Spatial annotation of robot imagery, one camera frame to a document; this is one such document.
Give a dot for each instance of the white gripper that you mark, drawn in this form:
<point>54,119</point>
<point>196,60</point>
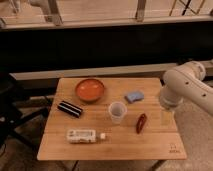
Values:
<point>169,100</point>

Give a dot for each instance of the black office chair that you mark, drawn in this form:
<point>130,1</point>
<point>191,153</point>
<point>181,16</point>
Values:
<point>10,116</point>

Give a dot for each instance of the clear plastic cup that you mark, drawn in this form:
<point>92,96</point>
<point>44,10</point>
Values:
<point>117,112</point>

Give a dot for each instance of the white plastic bottle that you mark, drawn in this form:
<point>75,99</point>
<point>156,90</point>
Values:
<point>84,136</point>

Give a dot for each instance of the black rectangular box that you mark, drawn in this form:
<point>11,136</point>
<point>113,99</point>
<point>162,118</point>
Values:
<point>70,109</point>

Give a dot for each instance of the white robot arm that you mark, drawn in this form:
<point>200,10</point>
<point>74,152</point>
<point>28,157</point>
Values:
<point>184,82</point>

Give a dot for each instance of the orange ceramic bowl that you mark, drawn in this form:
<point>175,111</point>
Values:
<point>89,90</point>

